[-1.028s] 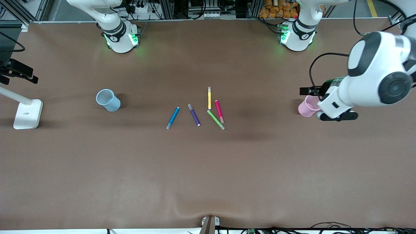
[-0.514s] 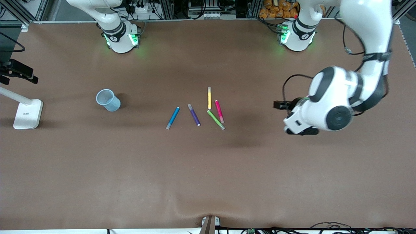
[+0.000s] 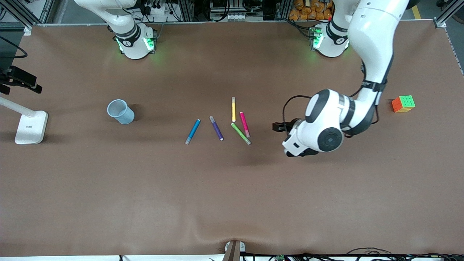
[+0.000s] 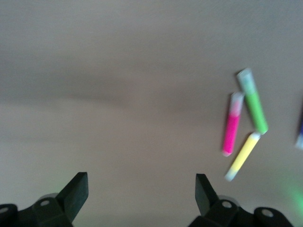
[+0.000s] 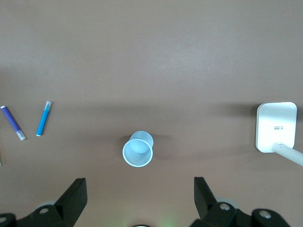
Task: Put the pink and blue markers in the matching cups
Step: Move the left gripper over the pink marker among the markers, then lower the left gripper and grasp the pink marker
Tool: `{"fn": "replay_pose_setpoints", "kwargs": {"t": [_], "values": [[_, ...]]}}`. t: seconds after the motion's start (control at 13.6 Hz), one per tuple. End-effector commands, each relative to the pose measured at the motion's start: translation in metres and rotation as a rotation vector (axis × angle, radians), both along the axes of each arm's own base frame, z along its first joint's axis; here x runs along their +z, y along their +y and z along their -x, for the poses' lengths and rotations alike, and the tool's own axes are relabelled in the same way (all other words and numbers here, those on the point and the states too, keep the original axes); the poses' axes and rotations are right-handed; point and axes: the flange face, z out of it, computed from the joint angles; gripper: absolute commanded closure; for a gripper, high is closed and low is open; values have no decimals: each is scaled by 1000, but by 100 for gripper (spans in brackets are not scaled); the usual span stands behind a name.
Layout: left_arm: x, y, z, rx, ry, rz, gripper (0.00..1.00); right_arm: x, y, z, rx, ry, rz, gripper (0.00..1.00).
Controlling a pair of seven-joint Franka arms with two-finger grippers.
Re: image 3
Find aluminium frame post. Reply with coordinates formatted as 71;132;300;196
0;0;38;36
433;0;464;28

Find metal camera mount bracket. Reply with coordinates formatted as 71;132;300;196
222;240;245;261

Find purple marker pen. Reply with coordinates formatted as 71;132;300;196
209;116;224;141

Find colourful puzzle cube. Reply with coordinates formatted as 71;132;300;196
391;95;416;113

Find orange snack bags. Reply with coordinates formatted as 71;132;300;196
289;0;336;21

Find light blue plastic cup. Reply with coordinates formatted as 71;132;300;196
107;99;135;125

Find pink marker pen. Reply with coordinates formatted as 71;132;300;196
240;111;250;138

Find green marker pen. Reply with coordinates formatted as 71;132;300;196
231;123;252;145

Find blue marker pen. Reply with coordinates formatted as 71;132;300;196
185;119;201;145

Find black cable bundle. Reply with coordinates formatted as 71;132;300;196
239;248;464;261

